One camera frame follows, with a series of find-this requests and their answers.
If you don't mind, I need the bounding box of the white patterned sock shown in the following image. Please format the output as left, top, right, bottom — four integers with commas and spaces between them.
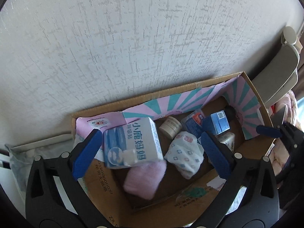
163, 131, 204, 180

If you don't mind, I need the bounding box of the cardboard box with pink lining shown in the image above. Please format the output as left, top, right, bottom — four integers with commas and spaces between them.
71, 71, 277, 227

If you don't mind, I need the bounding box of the beige round jar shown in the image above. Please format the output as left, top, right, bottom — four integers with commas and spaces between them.
159, 116, 181, 139

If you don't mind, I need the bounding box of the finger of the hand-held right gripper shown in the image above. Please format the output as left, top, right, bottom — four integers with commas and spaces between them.
256, 125, 284, 138

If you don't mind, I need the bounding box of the grey chair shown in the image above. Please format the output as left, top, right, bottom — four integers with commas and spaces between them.
252, 45, 300, 107

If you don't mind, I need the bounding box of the small blue box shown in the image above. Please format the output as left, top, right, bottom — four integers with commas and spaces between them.
210, 110, 230, 136

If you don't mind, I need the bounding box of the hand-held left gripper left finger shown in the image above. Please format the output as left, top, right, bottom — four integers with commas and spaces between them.
25, 129, 112, 228

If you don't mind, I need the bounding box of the white and blue carton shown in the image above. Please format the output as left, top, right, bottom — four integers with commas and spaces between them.
103, 117, 164, 169

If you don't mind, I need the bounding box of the blue and red packet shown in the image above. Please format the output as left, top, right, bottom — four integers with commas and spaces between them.
182, 109, 206, 139

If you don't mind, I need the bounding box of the pink quilt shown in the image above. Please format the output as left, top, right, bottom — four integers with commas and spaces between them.
271, 93, 297, 178

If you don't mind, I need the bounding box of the floral tissue pack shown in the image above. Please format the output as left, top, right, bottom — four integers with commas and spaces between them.
217, 132, 235, 152

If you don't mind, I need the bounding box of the white cylinder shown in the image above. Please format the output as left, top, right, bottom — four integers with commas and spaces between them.
281, 26, 298, 45

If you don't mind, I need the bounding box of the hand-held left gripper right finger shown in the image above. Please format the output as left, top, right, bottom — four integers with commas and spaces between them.
192, 130, 280, 228

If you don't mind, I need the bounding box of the floral bed sheet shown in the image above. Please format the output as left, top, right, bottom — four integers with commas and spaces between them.
5, 133, 82, 182

